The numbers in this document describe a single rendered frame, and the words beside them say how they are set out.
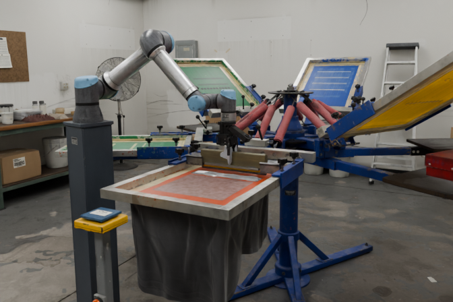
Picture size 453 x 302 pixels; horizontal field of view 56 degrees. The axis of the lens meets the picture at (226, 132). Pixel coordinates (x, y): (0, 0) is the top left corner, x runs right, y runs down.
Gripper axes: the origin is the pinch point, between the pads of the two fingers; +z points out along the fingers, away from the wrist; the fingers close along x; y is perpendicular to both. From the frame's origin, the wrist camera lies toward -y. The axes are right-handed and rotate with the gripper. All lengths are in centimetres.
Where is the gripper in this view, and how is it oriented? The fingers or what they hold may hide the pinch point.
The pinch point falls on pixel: (232, 161)
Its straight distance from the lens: 209.5
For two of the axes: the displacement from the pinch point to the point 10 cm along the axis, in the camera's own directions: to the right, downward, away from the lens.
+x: -4.7, 1.4, -8.7
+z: 0.1, 9.9, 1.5
